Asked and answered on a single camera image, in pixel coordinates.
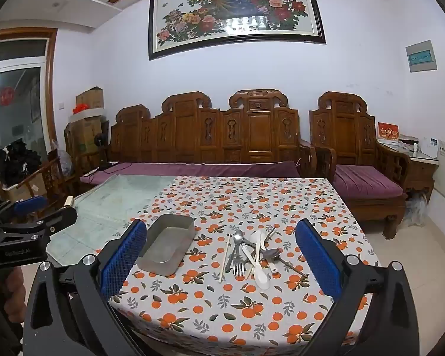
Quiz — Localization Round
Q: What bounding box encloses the red desk calendar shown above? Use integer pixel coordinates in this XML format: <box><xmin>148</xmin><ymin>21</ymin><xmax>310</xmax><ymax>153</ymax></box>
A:
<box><xmin>377</xmin><ymin>122</ymin><xmax>400</xmax><ymax>142</ymax></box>

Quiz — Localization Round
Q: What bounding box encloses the grey wall electrical box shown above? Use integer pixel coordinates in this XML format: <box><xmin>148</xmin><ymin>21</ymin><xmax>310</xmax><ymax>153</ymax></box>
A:
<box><xmin>405</xmin><ymin>39</ymin><xmax>438</xmax><ymax>73</ymax></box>

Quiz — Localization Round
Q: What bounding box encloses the small brown cardboard box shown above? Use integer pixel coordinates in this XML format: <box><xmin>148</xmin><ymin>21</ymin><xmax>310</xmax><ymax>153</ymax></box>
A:
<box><xmin>76</xmin><ymin>86</ymin><xmax>104</xmax><ymax>110</ymax></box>

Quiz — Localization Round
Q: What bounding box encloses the large green print cardboard box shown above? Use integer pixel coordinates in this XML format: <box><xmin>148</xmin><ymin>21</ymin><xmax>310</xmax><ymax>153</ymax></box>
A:
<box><xmin>65</xmin><ymin>117</ymin><xmax>110</xmax><ymax>154</ymax></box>

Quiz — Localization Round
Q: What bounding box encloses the wooden framed glass door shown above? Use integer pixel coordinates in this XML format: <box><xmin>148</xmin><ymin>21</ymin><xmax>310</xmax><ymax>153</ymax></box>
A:
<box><xmin>0</xmin><ymin>28</ymin><xmax>58</xmax><ymax>208</ymax></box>

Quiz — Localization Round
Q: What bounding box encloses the person's left hand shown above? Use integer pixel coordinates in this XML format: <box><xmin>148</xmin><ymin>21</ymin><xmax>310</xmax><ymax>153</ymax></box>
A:
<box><xmin>0</xmin><ymin>266</ymin><xmax>26</xmax><ymax>327</ymax></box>

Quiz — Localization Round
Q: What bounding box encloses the cardboard boxes stack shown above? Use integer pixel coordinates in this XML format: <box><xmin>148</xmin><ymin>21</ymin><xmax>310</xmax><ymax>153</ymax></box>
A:
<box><xmin>0</xmin><ymin>156</ymin><xmax>78</xmax><ymax>223</ymax></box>

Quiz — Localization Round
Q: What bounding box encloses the long purple sofa cushion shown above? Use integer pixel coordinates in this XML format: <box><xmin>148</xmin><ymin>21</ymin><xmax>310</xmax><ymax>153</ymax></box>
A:
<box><xmin>80</xmin><ymin>161</ymin><xmax>301</xmax><ymax>186</ymax></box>

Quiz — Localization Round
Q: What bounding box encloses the crumpled plastic bag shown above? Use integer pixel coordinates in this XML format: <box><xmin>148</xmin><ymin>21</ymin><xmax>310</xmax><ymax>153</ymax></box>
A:
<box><xmin>50</xmin><ymin>139</ymin><xmax>75</xmax><ymax>179</ymax></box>

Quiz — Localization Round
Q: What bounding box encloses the white ceramic spoon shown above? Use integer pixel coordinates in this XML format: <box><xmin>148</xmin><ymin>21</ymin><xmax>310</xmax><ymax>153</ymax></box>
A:
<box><xmin>250</xmin><ymin>230</ymin><xmax>268</xmax><ymax>268</ymax></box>

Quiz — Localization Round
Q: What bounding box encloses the carved wooden sofa bench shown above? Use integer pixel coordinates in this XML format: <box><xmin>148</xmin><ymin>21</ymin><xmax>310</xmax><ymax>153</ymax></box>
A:
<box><xmin>80</xmin><ymin>89</ymin><xmax>317</xmax><ymax>197</ymax></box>

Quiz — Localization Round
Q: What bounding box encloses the clear plastic bag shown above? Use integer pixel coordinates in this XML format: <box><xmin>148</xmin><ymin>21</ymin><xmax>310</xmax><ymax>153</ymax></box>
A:
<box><xmin>400</xmin><ymin>193</ymin><xmax>429</xmax><ymax>227</ymax></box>

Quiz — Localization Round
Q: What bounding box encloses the black electric fan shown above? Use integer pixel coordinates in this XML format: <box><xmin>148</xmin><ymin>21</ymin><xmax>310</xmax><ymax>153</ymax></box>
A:
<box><xmin>94</xmin><ymin>133</ymin><xmax>109</xmax><ymax>164</ymax></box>

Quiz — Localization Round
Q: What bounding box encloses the orange fruit print tablecloth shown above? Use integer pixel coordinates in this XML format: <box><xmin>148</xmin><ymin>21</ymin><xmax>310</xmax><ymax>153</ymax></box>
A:
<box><xmin>107</xmin><ymin>175</ymin><xmax>381</xmax><ymax>356</ymax></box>

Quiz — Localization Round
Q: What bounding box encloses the carved wooden armchair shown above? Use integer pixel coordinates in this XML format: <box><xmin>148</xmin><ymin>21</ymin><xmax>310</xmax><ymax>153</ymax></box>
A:
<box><xmin>309</xmin><ymin>91</ymin><xmax>412</xmax><ymax>240</ymax></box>

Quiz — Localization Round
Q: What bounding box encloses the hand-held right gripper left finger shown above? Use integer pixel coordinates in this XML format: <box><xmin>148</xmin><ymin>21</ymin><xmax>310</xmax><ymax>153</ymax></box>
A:
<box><xmin>22</xmin><ymin>219</ymin><xmax>148</xmax><ymax>356</ymax></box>

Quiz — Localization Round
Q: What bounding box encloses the pile of dark clothes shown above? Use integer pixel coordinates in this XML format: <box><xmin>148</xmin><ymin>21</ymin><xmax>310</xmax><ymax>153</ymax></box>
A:
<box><xmin>0</xmin><ymin>139</ymin><xmax>41</xmax><ymax>188</ymax></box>

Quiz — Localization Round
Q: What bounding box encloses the wooden side table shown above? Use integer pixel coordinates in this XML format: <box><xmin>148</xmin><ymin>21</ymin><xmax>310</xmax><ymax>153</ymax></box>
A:
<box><xmin>378</xmin><ymin>143</ymin><xmax>440</xmax><ymax>203</ymax></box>

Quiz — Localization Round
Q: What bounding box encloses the white desktop device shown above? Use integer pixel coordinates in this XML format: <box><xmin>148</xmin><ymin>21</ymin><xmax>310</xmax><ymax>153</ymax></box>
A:
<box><xmin>419</xmin><ymin>137</ymin><xmax>440</xmax><ymax>160</ymax></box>

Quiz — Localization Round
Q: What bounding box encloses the purple armchair cushion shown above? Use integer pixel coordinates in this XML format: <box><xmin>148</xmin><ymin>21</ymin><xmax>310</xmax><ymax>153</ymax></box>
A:
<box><xmin>334</xmin><ymin>164</ymin><xmax>404</xmax><ymax>199</ymax></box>

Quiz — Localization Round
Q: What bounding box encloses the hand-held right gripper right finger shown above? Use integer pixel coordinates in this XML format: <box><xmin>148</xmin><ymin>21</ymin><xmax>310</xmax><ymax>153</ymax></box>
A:
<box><xmin>295</xmin><ymin>218</ymin><xmax>420</xmax><ymax>356</ymax></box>

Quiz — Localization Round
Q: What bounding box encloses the framed peacock flower painting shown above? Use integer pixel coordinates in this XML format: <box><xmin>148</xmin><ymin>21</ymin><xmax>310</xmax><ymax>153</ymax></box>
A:
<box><xmin>148</xmin><ymin>0</ymin><xmax>327</xmax><ymax>61</ymax></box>

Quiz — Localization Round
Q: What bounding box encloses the rectangular metal tray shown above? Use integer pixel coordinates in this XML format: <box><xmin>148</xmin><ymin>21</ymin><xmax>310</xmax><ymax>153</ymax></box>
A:
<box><xmin>136</xmin><ymin>214</ymin><xmax>195</xmax><ymax>277</ymax></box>

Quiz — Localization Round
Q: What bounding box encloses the white plastic spoon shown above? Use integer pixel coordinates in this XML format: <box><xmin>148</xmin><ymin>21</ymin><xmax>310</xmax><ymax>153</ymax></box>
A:
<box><xmin>242</xmin><ymin>245</ymin><xmax>271</xmax><ymax>290</ymax></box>

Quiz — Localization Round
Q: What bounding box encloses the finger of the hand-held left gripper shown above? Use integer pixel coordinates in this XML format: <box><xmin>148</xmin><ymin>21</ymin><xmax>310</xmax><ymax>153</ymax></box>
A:
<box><xmin>22</xmin><ymin>206</ymin><xmax>78</xmax><ymax>239</ymax></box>
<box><xmin>0</xmin><ymin>196</ymin><xmax>49</xmax><ymax>228</ymax></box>

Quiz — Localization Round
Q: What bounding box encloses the flat white box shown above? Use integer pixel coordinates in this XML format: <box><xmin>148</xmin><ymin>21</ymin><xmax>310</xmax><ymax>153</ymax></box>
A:
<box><xmin>67</xmin><ymin>109</ymin><xmax>106</xmax><ymax>123</ymax></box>

